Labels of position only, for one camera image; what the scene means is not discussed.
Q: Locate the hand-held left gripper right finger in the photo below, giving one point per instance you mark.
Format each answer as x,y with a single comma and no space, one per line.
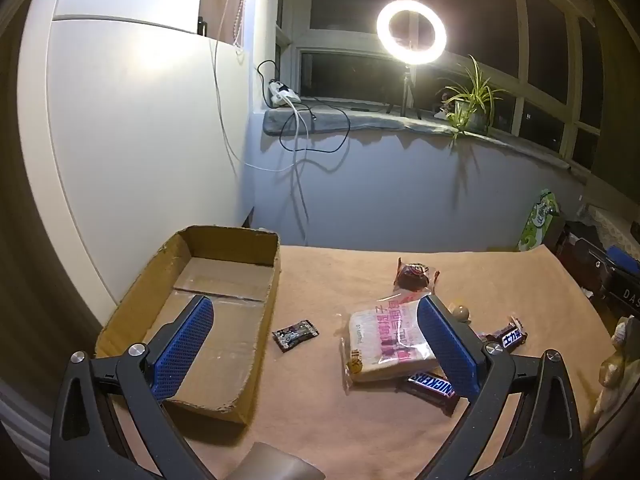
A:
450,345

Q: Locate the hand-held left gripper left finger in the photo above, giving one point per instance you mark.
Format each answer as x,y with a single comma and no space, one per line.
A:
185,345

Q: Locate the braised egg packet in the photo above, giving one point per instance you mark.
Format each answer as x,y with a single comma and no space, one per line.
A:
459,311

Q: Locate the brown chocolate bar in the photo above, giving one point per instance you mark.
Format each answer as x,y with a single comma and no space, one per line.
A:
510,336
430,385

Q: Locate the sliced bread packet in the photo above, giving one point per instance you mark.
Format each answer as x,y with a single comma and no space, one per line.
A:
380,340

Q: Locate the red pastry packet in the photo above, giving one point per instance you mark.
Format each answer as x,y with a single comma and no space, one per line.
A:
412,275

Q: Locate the cardboard box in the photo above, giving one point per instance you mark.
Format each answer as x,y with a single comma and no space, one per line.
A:
220,270

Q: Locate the small dark candy packet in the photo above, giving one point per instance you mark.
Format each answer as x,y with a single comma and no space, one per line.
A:
295,335

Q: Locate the green paper bag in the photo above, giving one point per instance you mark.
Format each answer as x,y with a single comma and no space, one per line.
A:
537,220

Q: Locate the grey curved object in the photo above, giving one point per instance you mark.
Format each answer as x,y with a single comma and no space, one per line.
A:
285,462

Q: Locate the beige plush toy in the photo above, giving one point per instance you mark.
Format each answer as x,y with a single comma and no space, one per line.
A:
612,375

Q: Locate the white wardrobe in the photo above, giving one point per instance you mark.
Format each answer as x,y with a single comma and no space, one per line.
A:
125,135

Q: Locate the grey windowsill mat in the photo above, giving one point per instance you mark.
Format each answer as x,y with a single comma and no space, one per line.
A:
380,122

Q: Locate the potted spider plant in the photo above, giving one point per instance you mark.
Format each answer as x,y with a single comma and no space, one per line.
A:
470,105

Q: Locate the black tripod stand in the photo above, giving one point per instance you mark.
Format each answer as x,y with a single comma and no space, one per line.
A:
404,90

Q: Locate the white power strip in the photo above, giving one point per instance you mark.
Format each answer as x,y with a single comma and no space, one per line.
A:
280,94

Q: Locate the white window frame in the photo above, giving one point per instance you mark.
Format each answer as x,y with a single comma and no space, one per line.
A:
350,40

